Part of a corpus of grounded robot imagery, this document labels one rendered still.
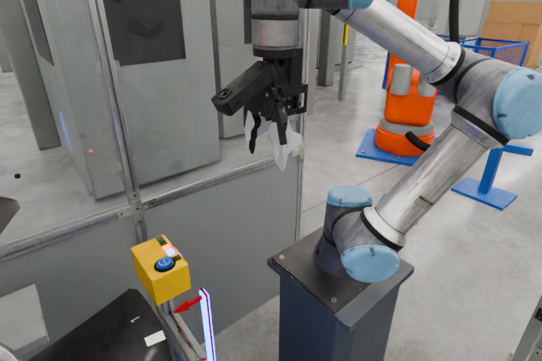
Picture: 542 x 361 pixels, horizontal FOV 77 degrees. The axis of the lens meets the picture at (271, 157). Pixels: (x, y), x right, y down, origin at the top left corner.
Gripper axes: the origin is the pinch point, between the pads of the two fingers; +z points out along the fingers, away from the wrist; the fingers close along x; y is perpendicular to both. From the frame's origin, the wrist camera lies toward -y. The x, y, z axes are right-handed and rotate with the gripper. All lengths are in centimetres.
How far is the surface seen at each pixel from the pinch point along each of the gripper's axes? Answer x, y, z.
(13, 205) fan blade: 13.1, -38.5, 2.1
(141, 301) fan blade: 5.3, -24.8, 25.2
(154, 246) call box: 33, -13, 36
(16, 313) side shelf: 56, -48, 58
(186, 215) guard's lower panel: 70, 13, 57
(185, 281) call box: 20.9, -9.9, 41.6
